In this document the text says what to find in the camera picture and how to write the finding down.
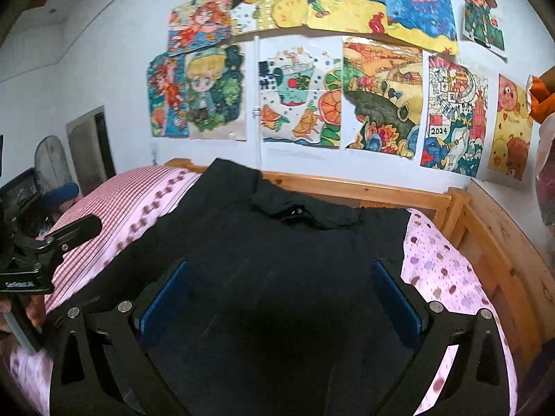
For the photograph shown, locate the black padded jacket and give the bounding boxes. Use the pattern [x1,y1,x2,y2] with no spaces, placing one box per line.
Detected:
[70,160,412,415]

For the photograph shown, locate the person's left hand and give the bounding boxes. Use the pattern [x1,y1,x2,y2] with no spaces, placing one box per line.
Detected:
[0,295,46,332]

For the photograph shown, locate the red checked pink pillow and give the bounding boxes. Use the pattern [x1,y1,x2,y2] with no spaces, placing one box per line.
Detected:
[0,164,205,416]

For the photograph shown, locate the grey standing fan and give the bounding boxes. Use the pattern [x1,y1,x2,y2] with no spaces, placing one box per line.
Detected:
[34,135,74,193]

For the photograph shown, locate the dark doorway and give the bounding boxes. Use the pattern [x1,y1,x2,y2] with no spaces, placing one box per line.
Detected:
[66,106,116,196]

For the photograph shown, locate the pink patterned bed sheet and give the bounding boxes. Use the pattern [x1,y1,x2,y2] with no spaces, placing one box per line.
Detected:
[401,208,518,415]

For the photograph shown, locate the red-haired girl drawing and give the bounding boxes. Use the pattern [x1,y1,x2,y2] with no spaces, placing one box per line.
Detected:
[147,53,189,138]

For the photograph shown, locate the blond child drawing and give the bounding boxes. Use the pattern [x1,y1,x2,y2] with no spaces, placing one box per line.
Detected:
[185,43,247,142]

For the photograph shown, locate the orange-haired girl upper drawing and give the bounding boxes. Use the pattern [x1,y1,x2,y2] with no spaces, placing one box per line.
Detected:
[166,0,232,55]

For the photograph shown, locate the yellow bear chick drawing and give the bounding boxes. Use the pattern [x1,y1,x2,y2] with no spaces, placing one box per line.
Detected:
[488,74,533,181]

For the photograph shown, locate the orange slices juice drawing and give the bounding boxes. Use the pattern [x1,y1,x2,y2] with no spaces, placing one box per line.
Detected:
[259,46,342,148]

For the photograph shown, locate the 2024 dragon drawing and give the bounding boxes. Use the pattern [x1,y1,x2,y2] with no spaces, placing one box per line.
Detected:
[420,57,489,177]

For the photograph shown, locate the orange plush toy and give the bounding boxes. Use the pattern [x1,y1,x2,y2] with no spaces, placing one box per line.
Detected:
[526,66,555,124]

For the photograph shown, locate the dark hill flowers drawing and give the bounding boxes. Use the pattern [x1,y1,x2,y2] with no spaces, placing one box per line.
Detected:
[342,37,423,159]

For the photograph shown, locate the red-haired figure green drawing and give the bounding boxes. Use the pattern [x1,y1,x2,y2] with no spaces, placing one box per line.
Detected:
[462,0,507,59]

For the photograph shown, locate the blue sea jellyfish drawing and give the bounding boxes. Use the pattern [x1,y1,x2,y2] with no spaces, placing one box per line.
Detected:
[307,0,458,54]

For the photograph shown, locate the wooden bed frame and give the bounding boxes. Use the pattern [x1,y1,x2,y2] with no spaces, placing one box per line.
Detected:
[163,158,555,382]

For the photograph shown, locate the white wall pipe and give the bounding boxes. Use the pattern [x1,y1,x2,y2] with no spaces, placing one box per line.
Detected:
[253,35,263,170]

